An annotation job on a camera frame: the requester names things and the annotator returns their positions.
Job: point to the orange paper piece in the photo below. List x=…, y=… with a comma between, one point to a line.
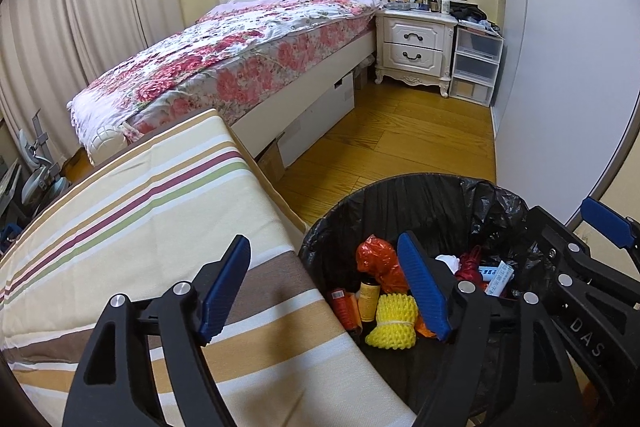
x=424, y=328

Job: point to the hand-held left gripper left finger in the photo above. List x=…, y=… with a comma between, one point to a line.
x=225, y=287

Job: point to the black cloth pile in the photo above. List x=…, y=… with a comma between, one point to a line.
x=472, y=14

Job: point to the white nightstand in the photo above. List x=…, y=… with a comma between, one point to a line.
x=415, y=42

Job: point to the grey-blue desk chair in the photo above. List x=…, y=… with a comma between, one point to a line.
x=42, y=167

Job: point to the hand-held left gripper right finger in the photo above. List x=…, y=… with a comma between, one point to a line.
x=422, y=287

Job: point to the dark red plastic bag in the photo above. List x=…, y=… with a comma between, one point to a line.
x=470, y=264

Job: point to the white tissue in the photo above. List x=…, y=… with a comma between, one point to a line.
x=447, y=264

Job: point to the striped cloth table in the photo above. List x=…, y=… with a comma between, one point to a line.
x=150, y=217

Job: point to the clear plastic drawer unit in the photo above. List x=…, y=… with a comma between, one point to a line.
x=475, y=67

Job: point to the pink floral quilt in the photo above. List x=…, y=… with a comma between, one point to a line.
x=225, y=47

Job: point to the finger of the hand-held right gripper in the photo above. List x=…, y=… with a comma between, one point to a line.
x=607, y=222
x=555, y=239

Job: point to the trash bin with black bag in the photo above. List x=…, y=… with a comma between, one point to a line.
x=380, y=207

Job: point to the blue toothpaste box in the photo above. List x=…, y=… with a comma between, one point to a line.
x=497, y=278

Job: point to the red bottle with black cap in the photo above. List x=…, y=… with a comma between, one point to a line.
x=344, y=309

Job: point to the yellow foam net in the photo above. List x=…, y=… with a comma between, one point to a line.
x=392, y=322

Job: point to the yellow label bottle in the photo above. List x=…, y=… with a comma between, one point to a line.
x=369, y=299

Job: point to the grey study desk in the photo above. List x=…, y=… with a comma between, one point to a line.
x=10, y=192

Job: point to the white sliding door wardrobe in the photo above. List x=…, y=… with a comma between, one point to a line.
x=560, y=57

